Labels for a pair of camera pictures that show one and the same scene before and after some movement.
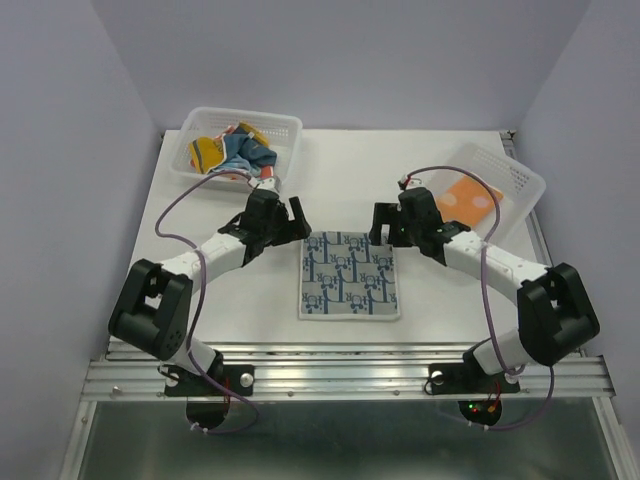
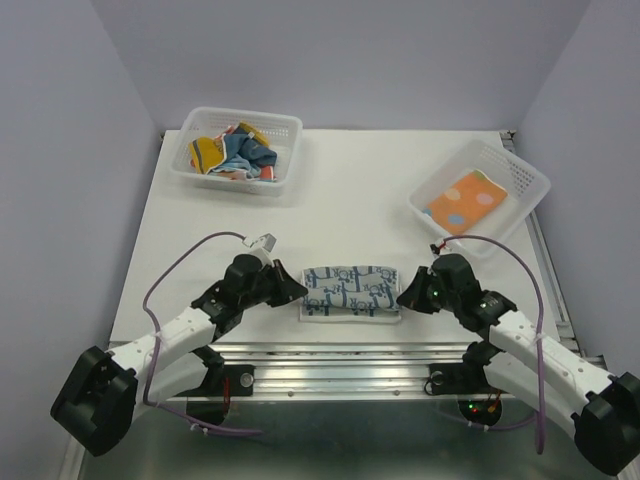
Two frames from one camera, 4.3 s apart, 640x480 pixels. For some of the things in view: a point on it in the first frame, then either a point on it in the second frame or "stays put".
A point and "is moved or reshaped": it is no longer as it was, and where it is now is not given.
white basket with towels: x=260 y=145 stays put
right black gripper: x=383 y=214 to x=411 y=295
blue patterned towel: x=345 y=277 is moved or reshaped
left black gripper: x=295 y=229 to x=287 y=289
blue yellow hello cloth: x=206 y=153 stays put
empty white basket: x=464 y=200 stays put
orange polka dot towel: x=467 y=199 stays put
